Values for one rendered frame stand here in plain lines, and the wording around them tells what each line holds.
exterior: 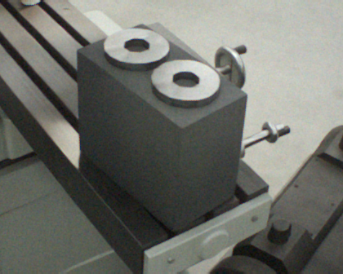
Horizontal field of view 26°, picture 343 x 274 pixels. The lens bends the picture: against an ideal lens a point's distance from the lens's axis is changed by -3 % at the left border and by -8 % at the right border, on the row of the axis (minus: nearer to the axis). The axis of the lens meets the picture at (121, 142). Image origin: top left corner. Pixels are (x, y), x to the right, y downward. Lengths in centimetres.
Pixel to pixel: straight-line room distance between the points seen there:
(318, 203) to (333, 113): 128
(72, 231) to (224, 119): 77
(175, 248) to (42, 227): 62
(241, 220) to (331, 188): 59
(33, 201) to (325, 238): 62
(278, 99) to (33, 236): 150
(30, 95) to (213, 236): 41
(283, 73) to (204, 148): 208
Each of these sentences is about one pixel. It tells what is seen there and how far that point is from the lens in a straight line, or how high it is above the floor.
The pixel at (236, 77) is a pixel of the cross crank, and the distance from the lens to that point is 191.
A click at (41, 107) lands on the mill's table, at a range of 129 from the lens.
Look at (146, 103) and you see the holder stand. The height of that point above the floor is 112.
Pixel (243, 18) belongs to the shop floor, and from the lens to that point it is 340.
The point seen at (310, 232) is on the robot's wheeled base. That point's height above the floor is 59.
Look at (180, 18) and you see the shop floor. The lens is 335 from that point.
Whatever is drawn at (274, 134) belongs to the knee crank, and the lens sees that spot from 191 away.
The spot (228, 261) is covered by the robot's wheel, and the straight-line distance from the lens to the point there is 153.
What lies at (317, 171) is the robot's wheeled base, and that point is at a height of 59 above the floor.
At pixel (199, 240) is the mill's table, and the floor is 91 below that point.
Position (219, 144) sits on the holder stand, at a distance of 103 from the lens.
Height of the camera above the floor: 173
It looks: 40 degrees down
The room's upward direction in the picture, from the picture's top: 1 degrees clockwise
